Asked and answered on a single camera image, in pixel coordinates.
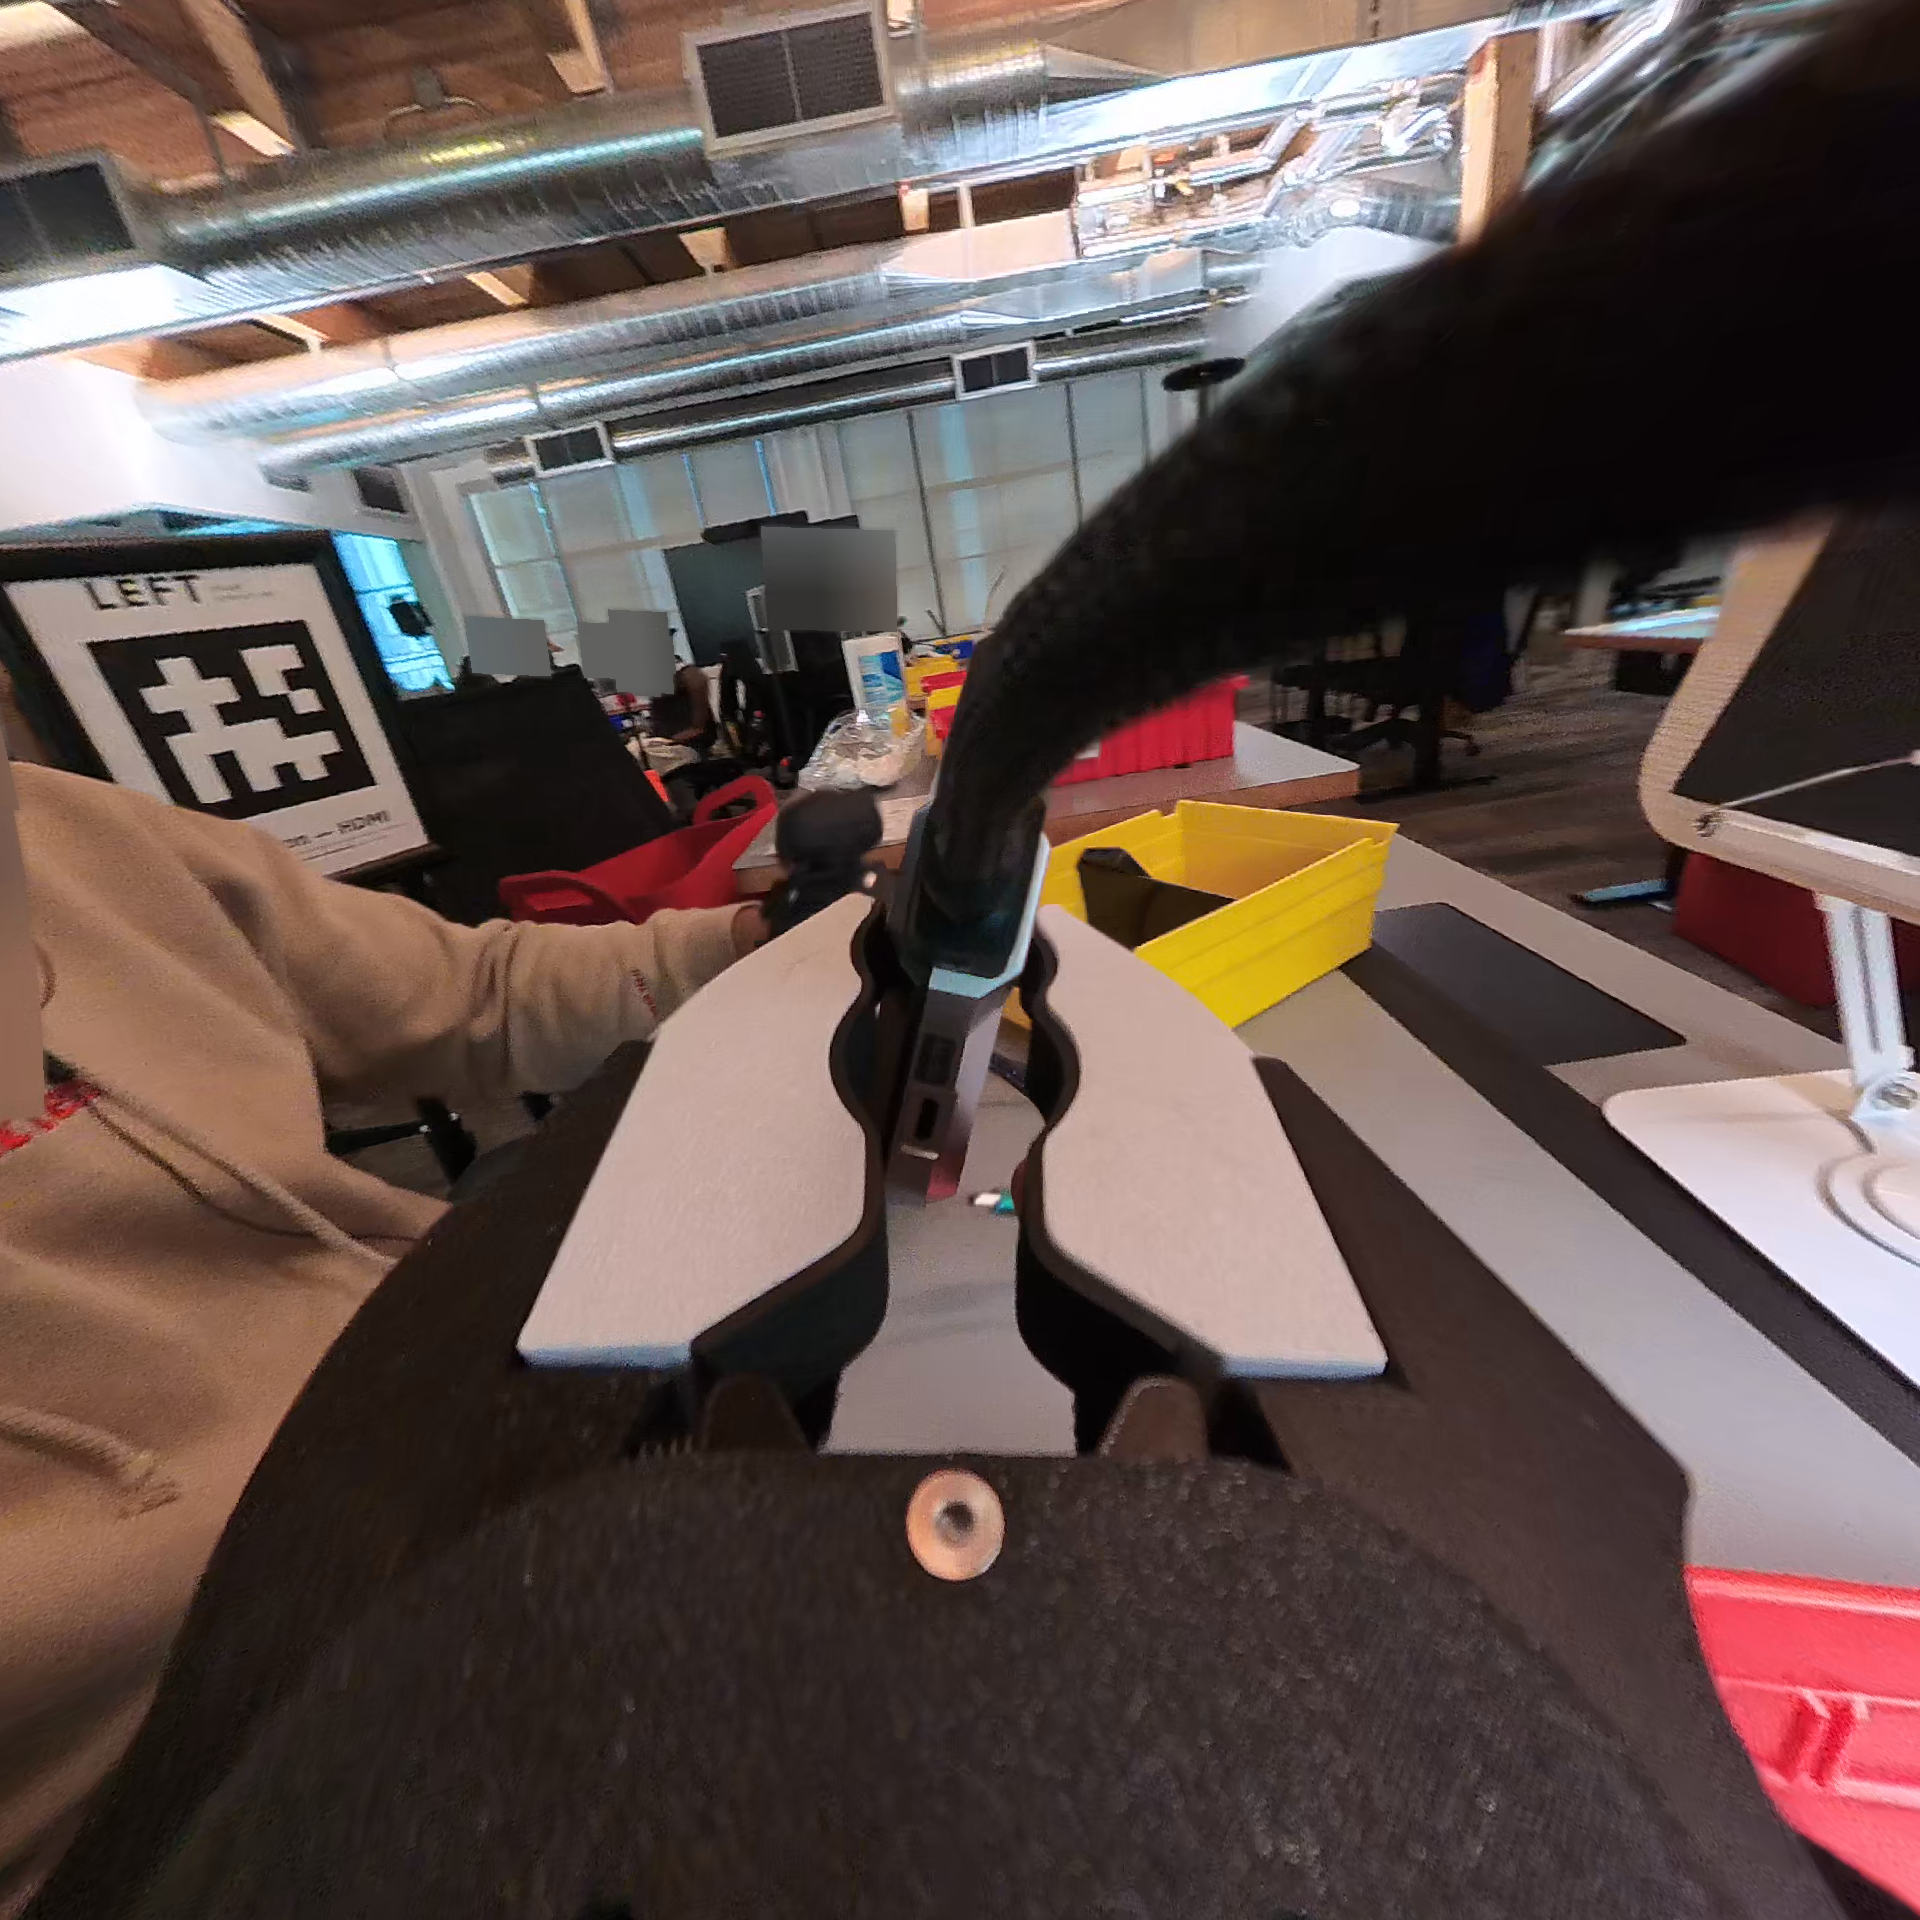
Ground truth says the person's beige hoodie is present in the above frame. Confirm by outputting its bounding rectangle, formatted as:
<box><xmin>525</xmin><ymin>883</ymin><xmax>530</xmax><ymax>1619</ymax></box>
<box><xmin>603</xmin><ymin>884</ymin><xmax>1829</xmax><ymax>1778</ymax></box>
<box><xmin>0</xmin><ymin>757</ymin><xmax>663</xmax><ymax>1907</ymax></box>

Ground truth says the red plastic tub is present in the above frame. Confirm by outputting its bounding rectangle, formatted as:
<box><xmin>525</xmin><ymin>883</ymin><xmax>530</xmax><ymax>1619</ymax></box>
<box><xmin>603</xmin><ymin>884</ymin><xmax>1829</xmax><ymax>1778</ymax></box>
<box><xmin>496</xmin><ymin>773</ymin><xmax>781</xmax><ymax>927</ymax></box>

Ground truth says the black HDMI switch box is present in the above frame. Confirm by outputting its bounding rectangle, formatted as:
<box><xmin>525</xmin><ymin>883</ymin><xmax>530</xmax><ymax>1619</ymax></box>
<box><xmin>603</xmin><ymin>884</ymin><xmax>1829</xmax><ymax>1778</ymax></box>
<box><xmin>885</xmin><ymin>0</ymin><xmax>1920</xmax><ymax>1210</ymax></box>

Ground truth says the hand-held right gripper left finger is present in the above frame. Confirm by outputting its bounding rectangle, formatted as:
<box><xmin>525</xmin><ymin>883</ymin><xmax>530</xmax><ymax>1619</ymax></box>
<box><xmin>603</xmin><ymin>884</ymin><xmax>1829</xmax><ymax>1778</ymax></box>
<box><xmin>517</xmin><ymin>897</ymin><xmax>888</xmax><ymax>1370</ymax></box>

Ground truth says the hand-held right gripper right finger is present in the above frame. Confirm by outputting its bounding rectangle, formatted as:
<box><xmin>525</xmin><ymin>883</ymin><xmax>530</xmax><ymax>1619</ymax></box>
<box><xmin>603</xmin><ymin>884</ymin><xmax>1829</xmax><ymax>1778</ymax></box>
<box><xmin>1016</xmin><ymin>902</ymin><xmax>1389</xmax><ymax>1379</ymax></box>

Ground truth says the black bin divider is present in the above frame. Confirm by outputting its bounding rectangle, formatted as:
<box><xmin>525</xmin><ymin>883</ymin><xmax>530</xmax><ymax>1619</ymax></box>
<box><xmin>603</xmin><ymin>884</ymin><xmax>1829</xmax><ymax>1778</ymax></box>
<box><xmin>1077</xmin><ymin>847</ymin><xmax>1234</xmax><ymax>950</ymax></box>

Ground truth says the white marker sign board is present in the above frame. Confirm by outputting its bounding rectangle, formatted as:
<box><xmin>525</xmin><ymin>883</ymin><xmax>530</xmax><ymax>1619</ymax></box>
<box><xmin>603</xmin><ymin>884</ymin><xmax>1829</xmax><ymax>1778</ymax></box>
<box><xmin>0</xmin><ymin>527</ymin><xmax>440</xmax><ymax>884</ymax></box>

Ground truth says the white board stand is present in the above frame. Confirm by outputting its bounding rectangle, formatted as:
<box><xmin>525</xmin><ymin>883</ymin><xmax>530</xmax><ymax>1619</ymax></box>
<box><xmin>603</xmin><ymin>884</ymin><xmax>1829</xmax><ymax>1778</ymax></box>
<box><xmin>1601</xmin><ymin>773</ymin><xmax>1920</xmax><ymax>1353</ymax></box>

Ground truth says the silver air duct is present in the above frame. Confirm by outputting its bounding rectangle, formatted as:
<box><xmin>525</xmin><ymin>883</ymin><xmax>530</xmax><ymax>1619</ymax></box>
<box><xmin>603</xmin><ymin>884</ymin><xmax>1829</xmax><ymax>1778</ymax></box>
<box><xmin>0</xmin><ymin>30</ymin><xmax>1471</xmax><ymax>467</ymax></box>

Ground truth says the wooden edged table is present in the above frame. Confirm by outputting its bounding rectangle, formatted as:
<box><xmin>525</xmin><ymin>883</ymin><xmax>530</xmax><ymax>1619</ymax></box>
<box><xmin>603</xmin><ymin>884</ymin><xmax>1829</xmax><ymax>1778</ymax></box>
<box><xmin>735</xmin><ymin>719</ymin><xmax>1359</xmax><ymax>902</ymax></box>

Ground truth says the person's left forearm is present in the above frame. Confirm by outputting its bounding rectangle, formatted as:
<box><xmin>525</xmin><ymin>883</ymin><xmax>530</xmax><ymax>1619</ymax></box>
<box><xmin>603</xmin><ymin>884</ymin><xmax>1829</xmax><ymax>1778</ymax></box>
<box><xmin>299</xmin><ymin>884</ymin><xmax>752</xmax><ymax>1121</ymax></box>

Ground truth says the clear plastic bag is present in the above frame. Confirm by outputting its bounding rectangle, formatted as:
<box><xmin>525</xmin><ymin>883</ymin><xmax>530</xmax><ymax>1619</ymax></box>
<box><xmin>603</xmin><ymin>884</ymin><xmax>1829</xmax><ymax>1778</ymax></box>
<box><xmin>799</xmin><ymin>710</ymin><xmax>931</xmax><ymax>793</ymax></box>

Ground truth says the wooden support post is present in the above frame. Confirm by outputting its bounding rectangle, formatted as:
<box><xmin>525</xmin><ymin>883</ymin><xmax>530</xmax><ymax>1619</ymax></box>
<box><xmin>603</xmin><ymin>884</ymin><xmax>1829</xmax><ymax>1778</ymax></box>
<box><xmin>1458</xmin><ymin>30</ymin><xmax>1545</xmax><ymax>242</ymax></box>

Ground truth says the large dark display screen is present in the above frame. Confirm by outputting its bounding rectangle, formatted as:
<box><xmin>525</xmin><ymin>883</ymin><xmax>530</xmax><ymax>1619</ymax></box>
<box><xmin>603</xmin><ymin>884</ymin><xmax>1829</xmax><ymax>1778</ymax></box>
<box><xmin>663</xmin><ymin>538</ymin><xmax>767</xmax><ymax>662</ymax></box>

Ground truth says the wooden office desk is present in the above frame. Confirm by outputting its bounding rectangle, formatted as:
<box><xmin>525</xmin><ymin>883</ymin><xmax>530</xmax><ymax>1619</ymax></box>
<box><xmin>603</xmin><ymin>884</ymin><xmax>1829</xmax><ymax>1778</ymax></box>
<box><xmin>1559</xmin><ymin>607</ymin><xmax>1722</xmax><ymax>695</ymax></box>

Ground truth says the black easel board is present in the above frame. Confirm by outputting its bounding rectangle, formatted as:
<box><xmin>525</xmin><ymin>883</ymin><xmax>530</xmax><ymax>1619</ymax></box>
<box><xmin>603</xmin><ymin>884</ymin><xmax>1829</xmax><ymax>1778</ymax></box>
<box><xmin>392</xmin><ymin>667</ymin><xmax>677</xmax><ymax>922</ymax></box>

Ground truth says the red fabric crate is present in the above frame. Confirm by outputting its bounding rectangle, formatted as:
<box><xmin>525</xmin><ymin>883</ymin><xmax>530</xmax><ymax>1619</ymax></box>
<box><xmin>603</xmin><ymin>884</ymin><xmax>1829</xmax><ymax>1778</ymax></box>
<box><xmin>1667</xmin><ymin>853</ymin><xmax>1845</xmax><ymax>1011</ymax></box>

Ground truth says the red plastic bin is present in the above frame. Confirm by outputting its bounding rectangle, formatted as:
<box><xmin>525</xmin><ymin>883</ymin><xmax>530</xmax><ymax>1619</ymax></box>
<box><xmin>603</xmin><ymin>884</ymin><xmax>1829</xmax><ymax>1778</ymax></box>
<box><xmin>1049</xmin><ymin>675</ymin><xmax>1249</xmax><ymax>787</ymax></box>
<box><xmin>1681</xmin><ymin>1563</ymin><xmax>1920</xmax><ymax>1914</ymax></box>

